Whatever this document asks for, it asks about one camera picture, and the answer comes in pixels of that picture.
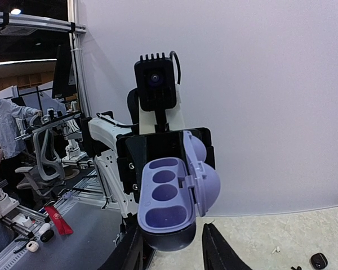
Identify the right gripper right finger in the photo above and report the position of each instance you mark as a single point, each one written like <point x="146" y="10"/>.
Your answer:
<point x="217" y="253"/>

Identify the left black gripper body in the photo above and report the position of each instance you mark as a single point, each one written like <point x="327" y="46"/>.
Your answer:
<point x="135" y="151"/>

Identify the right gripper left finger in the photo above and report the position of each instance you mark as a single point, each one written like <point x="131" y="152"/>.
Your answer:
<point x="131" y="253"/>

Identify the purple earbud charging case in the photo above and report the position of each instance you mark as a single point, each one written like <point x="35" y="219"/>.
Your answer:
<point x="174" y="191"/>

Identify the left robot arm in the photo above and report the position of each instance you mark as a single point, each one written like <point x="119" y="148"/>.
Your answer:
<point x="104" y="132"/>

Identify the black earbud case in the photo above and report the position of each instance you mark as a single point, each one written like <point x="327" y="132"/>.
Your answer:
<point x="319" y="261"/>

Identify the white earbud far left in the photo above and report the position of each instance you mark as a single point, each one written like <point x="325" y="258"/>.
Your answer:
<point x="276" y="250"/>

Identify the red pouch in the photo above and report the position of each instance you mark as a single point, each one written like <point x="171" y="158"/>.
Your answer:
<point x="61" y="225"/>

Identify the grey office chair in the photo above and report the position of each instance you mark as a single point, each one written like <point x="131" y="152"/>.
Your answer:
<point x="48" y="172"/>

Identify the black monitor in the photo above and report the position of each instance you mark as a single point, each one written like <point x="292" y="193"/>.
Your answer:
<point x="64" y="84"/>

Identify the person in blue shirt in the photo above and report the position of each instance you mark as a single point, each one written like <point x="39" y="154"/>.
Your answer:
<point x="9" y="113"/>

